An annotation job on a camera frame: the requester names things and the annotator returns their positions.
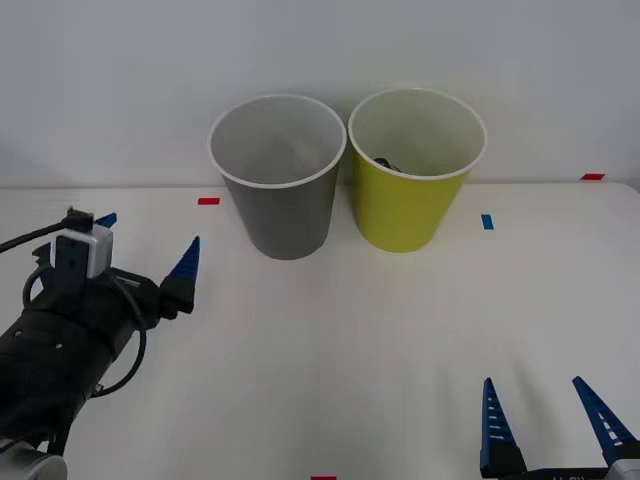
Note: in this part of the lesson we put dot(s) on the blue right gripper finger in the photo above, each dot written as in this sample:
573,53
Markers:
607,430
495,440

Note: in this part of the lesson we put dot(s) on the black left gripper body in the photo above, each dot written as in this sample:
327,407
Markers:
145,300

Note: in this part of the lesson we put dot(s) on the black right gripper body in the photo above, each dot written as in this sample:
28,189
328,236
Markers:
550,475

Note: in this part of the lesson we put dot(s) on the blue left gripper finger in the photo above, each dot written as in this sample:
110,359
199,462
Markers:
106,219
182,285

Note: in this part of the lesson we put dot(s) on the green bottle with black cap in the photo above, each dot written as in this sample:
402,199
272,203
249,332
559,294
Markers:
384,162

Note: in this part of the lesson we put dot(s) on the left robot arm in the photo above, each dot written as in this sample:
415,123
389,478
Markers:
40,360

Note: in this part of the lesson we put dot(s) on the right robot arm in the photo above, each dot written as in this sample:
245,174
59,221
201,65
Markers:
627,472

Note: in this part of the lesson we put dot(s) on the grey plastic waste bin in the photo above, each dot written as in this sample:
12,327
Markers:
285,220

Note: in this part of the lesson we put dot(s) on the yellow-green plastic waste bin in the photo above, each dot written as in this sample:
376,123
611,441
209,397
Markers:
405,210

